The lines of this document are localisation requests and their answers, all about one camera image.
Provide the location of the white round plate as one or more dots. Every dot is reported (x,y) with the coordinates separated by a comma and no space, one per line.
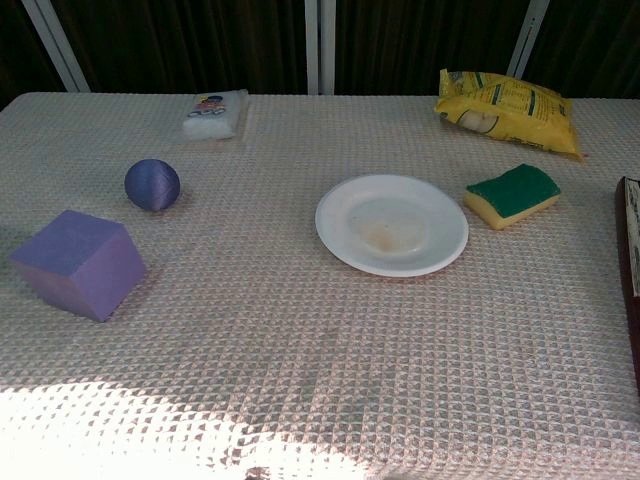
(400,260)

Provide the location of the purple ball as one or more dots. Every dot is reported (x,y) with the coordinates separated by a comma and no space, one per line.
(152,184)

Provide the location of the white slanted frame post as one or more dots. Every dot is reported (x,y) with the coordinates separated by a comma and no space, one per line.
(55,45)
(527,35)

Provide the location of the dark pleated curtain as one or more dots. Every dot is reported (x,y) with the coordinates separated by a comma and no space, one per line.
(200,45)

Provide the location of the pinkish white waffle tablecloth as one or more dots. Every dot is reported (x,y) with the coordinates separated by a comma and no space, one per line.
(300,360)

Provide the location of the yellow snack bag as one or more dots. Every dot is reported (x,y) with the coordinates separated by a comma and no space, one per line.
(530,120)

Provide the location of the white upright frame post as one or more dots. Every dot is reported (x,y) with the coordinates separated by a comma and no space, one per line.
(311,45)
(327,45)

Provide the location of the white plastic-wrapped package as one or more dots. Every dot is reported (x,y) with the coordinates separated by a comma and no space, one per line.
(215,117)

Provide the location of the purple cube block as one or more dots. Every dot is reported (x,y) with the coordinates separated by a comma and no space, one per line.
(75,260)

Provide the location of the green and yellow sponge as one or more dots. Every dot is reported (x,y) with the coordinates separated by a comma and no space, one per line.
(510,192)

